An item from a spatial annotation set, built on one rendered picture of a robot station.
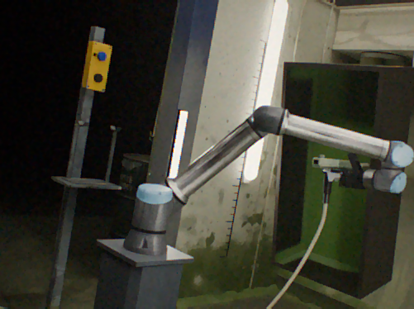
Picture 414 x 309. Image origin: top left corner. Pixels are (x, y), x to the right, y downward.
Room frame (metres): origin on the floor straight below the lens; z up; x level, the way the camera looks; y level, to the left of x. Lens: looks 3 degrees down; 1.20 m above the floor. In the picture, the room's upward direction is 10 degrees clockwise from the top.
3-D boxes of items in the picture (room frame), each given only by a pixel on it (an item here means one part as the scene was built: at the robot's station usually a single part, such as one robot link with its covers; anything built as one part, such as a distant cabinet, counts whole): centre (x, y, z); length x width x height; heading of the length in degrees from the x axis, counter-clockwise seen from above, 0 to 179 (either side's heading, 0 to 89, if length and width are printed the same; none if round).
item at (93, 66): (2.80, 0.72, 1.42); 0.12 x 0.06 x 0.26; 134
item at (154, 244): (2.13, 0.22, 0.69); 0.19 x 0.19 x 0.10
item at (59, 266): (2.84, 0.76, 0.82); 0.06 x 0.06 x 1.64; 44
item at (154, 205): (2.14, 0.22, 0.83); 0.17 x 0.15 x 0.18; 173
